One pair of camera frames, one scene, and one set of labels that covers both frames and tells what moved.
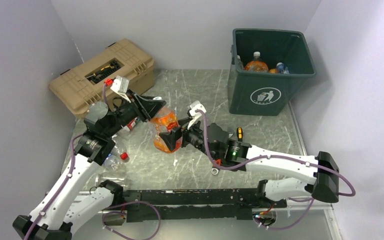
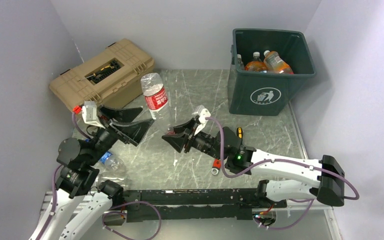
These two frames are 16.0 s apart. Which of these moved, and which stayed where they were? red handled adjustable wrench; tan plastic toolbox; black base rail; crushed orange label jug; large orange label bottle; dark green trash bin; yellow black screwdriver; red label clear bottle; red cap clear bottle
Moved: red label clear bottle; red cap clear bottle; large orange label bottle
Stayed: crushed orange label jug; black base rail; tan plastic toolbox; red handled adjustable wrench; dark green trash bin; yellow black screwdriver
